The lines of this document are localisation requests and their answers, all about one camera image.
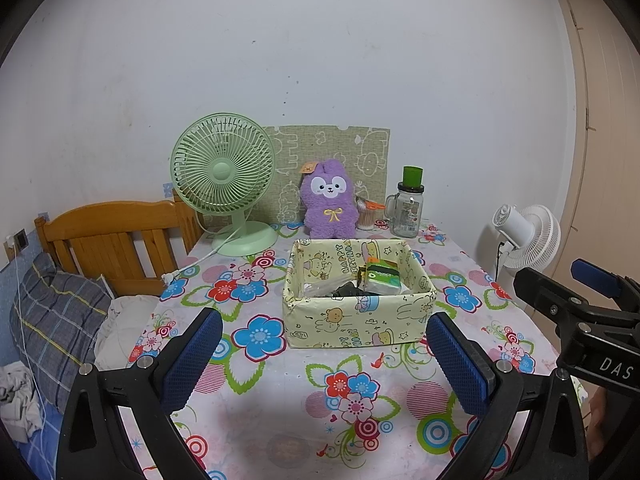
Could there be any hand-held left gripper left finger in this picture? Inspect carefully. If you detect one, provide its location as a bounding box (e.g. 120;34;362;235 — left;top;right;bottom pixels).
56;307;224;480

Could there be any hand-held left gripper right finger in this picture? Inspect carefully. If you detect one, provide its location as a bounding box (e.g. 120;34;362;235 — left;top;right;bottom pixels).
425;311;589;480

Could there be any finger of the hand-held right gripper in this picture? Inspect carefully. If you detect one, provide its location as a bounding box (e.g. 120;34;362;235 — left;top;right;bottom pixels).
513;265;640;328
571;258;640;313

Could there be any green tissue packet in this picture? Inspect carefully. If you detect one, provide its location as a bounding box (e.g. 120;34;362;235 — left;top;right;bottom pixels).
362;256;405;295

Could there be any yellow cartoon fabric storage box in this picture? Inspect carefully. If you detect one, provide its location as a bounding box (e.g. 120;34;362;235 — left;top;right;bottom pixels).
282;238;437;349

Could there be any black plastic bag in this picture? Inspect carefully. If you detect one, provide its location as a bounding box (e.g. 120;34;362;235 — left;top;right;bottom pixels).
332;280;373;299

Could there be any white standing fan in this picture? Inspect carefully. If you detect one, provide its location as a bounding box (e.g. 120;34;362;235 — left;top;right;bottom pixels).
477;203;562;273

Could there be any white pillow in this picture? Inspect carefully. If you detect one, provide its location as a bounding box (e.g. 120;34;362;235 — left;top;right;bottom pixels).
94;295;160;371

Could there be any beige door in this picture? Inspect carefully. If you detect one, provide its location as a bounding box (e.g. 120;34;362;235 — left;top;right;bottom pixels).
554;0;640;281

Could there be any grey plaid pillow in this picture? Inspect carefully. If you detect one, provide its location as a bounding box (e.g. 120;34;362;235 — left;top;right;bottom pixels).
10;252;113;406

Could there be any glass jar with green lid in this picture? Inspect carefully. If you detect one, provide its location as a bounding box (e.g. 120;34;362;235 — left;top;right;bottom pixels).
385;165;426;238

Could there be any blue bedsheet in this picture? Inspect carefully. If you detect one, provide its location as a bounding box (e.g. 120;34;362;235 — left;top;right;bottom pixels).
10;395;71;476

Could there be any wooden bed headboard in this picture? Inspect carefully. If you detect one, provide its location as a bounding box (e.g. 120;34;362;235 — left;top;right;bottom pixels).
34;195;203;297

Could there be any crumpled grey white cloth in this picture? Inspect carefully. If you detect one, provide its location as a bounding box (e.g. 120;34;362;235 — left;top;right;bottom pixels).
0;364;41;443

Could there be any green desk fan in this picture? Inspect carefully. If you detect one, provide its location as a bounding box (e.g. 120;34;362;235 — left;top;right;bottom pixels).
169;112;279;257

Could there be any purple plush toy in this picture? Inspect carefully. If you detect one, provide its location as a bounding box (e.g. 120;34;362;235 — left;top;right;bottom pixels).
299;158;358;239

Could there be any green cartoon patterned board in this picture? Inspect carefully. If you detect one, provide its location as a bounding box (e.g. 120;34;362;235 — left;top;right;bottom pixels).
262;125;392;226

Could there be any white fan power cable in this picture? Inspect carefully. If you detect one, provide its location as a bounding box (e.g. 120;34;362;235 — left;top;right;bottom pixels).
161;227;236;283

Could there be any thin white charging cable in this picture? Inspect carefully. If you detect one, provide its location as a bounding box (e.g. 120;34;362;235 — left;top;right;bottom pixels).
7;240;51;441

